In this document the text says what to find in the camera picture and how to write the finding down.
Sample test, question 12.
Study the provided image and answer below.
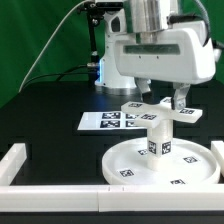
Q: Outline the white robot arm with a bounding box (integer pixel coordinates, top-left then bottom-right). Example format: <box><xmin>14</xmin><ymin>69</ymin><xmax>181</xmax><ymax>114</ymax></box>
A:
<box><xmin>95</xmin><ymin>0</ymin><xmax>215</xmax><ymax>110</ymax></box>

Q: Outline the white left fence bar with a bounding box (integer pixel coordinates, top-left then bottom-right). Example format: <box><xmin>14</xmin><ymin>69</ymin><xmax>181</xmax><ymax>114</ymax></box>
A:
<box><xmin>0</xmin><ymin>143</ymin><xmax>27</xmax><ymax>186</ymax></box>

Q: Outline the white cross-shaped table base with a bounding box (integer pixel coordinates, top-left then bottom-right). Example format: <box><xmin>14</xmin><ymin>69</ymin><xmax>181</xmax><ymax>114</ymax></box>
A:
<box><xmin>121</xmin><ymin>97</ymin><xmax>203</xmax><ymax>128</ymax></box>

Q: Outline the black cable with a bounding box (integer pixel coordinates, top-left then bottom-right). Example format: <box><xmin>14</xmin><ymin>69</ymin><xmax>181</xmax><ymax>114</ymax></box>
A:
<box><xmin>20</xmin><ymin>64</ymin><xmax>101</xmax><ymax>92</ymax></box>

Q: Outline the white sheet with markers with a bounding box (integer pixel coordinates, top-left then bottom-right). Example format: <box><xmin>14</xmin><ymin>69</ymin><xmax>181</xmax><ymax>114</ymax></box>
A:
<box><xmin>78</xmin><ymin>111</ymin><xmax>138</xmax><ymax>131</ymax></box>

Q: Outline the white front fence bar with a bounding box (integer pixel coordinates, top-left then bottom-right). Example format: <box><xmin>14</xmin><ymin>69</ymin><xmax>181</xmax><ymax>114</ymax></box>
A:
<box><xmin>0</xmin><ymin>184</ymin><xmax>224</xmax><ymax>212</ymax></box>

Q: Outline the white round table top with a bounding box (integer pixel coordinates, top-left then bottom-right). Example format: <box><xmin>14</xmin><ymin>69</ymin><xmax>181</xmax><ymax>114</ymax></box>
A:
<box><xmin>102</xmin><ymin>137</ymin><xmax>220</xmax><ymax>185</ymax></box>

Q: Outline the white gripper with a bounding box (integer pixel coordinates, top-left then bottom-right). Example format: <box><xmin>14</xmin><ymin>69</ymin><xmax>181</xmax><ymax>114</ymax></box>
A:
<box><xmin>114</xmin><ymin>21</ymin><xmax>216</xmax><ymax>110</ymax></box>

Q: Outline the white cable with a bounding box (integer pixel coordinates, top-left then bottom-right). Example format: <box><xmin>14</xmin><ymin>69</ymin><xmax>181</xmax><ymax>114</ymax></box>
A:
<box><xmin>18</xmin><ymin>0</ymin><xmax>91</xmax><ymax>93</ymax></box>

